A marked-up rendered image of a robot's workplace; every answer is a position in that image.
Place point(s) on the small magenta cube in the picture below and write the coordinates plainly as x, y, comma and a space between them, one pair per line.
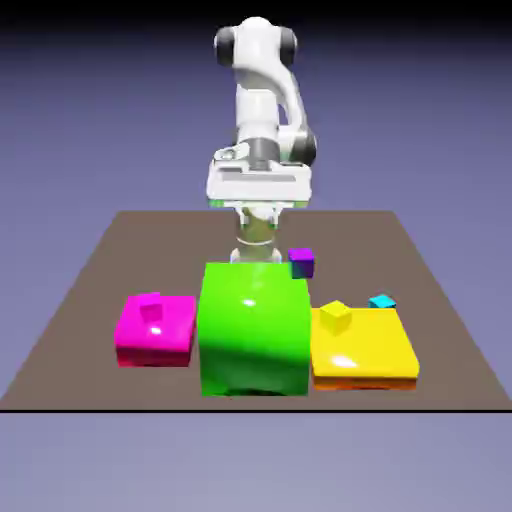
152, 311

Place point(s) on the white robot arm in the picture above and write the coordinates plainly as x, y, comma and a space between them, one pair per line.
256, 72

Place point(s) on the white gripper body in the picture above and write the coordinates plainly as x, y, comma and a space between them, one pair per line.
260, 188

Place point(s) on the large yellow box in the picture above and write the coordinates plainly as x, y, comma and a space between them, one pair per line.
368, 352

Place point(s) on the small purple cube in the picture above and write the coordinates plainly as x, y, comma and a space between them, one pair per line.
300, 262

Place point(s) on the large green box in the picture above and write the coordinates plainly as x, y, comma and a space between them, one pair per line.
256, 332

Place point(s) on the small cyan cube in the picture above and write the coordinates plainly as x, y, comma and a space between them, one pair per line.
382, 301

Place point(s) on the small yellow cube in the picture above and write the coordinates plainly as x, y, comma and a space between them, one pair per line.
335, 318

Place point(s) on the large magenta box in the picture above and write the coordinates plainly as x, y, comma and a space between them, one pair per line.
172, 340

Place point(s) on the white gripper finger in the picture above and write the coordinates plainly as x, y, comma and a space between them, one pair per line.
243, 215
276, 216

